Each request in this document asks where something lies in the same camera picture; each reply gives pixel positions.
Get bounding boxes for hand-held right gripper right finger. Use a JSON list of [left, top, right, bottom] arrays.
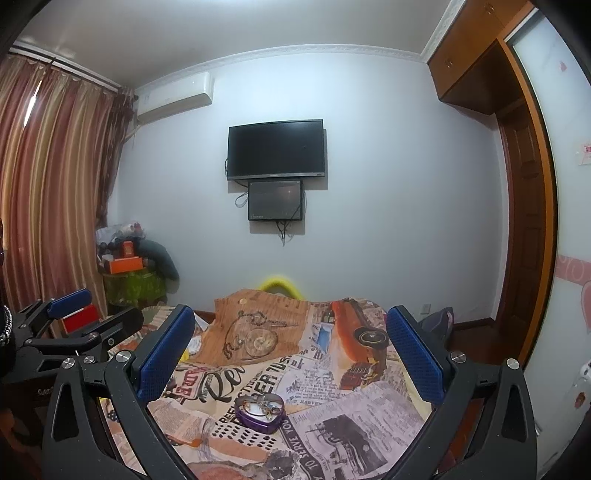
[[387, 305, 539, 480]]

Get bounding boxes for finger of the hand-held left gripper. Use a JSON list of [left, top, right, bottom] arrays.
[[21, 307, 145, 358], [13, 288, 93, 334]]

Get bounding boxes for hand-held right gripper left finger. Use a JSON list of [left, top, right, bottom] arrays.
[[41, 305, 199, 480]]

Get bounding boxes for purple heart-shaped tin box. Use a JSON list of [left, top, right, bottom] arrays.
[[234, 393, 288, 435]]

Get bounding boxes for red square box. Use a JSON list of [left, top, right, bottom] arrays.
[[61, 305, 101, 336]]

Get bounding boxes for dark grey bag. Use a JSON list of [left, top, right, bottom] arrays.
[[417, 306, 456, 346]]

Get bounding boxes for green cloth covered table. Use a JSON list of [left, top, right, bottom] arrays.
[[102, 270, 168, 311]]

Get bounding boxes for orange box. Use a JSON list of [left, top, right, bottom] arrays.
[[106, 257, 145, 274]]

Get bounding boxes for white plastic bags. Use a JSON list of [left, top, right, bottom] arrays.
[[95, 222, 147, 259]]

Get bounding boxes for newspaper print blanket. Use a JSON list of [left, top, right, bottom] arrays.
[[99, 288, 435, 480]]

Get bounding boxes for striped brown curtain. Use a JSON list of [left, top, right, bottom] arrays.
[[0, 52, 137, 326]]

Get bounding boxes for brown wooden door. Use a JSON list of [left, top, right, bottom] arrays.
[[498, 105, 544, 335]]

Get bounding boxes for white sliding wardrobe door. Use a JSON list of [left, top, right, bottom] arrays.
[[505, 7, 591, 467]]

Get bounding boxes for wooden overhead cabinet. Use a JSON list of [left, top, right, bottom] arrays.
[[427, 0, 537, 117]]

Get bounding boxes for yellow plastic ring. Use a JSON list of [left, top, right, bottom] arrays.
[[258, 275, 304, 299]]

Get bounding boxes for small black wall monitor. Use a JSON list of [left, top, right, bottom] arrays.
[[248, 179, 304, 222]]

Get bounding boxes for white wall air conditioner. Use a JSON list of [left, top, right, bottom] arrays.
[[136, 71, 216, 124]]

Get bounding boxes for black wall television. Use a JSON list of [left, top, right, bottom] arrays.
[[227, 119, 328, 182]]

